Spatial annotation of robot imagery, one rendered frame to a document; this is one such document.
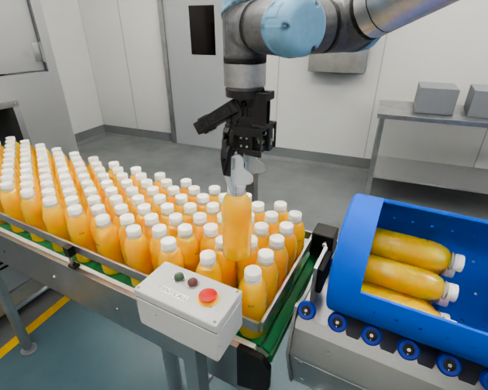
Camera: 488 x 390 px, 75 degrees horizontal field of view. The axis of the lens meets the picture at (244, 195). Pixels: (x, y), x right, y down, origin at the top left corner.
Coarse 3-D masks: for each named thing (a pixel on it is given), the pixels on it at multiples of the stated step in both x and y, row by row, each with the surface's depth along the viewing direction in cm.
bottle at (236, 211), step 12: (228, 192) 67; (228, 204) 67; (240, 204) 66; (228, 216) 68; (240, 216) 67; (228, 228) 69; (240, 228) 69; (228, 240) 71; (240, 240) 70; (228, 252) 72; (240, 252) 72
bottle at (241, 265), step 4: (252, 248) 81; (256, 248) 82; (252, 252) 81; (256, 252) 81; (252, 256) 81; (256, 256) 81; (244, 260) 81; (248, 260) 81; (252, 260) 81; (240, 264) 82; (244, 264) 81; (248, 264) 81; (252, 264) 81; (240, 268) 83; (244, 268) 82; (240, 272) 84; (240, 276) 84; (240, 280) 85
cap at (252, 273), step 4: (248, 268) 71; (252, 268) 71; (256, 268) 71; (244, 272) 71; (248, 272) 70; (252, 272) 70; (256, 272) 70; (260, 272) 70; (248, 276) 69; (252, 276) 69; (256, 276) 69; (260, 276) 70; (248, 280) 70; (252, 280) 70; (256, 280) 70
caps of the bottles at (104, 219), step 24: (24, 144) 148; (24, 168) 122; (48, 168) 122; (96, 168) 123; (120, 168) 123; (24, 192) 104; (48, 192) 105; (72, 192) 105; (96, 192) 107; (168, 192) 107; (192, 192) 106; (216, 192) 107; (96, 216) 91; (120, 216) 91; (168, 240) 81
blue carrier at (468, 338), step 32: (352, 224) 65; (384, 224) 83; (416, 224) 79; (448, 224) 74; (480, 224) 68; (352, 256) 62; (480, 256) 75; (352, 288) 63; (480, 288) 76; (384, 320) 63; (416, 320) 59; (448, 320) 57; (480, 320) 73; (448, 352) 62; (480, 352) 56
